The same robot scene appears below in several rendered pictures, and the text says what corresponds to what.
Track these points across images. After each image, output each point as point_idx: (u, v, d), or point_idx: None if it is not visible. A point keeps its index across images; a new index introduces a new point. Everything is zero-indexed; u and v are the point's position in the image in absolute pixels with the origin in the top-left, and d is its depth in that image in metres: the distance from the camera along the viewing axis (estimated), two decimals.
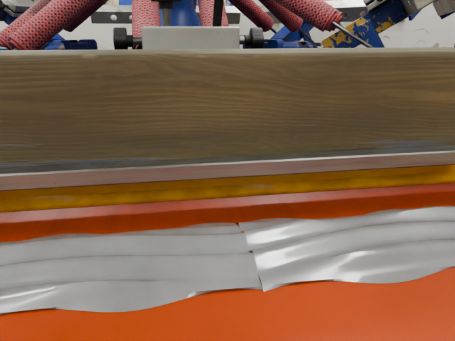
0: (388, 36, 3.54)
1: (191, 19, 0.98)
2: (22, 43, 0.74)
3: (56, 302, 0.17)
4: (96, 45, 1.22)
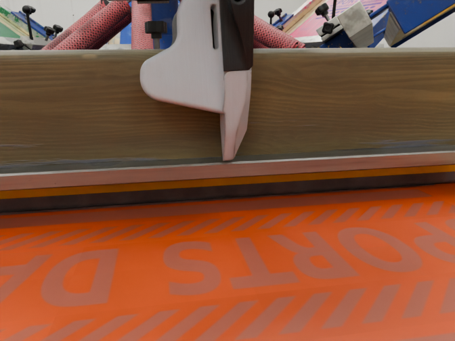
0: None
1: None
2: None
3: None
4: None
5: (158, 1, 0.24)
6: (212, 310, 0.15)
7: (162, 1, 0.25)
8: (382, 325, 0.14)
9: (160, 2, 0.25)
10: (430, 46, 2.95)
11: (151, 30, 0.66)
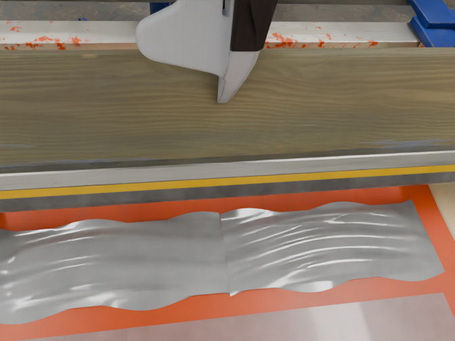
0: None
1: None
2: None
3: (101, 302, 0.28)
4: None
5: None
6: None
7: None
8: None
9: None
10: None
11: None
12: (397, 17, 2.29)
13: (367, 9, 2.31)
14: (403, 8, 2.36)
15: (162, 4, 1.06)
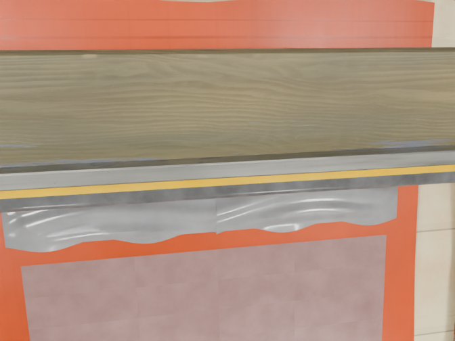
0: None
1: None
2: None
3: (111, 238, 0.34)
4: None
5: None
6: None
7: None
8: None
9: None
10: None
11: None
12: None
13: None
14: None
15: None
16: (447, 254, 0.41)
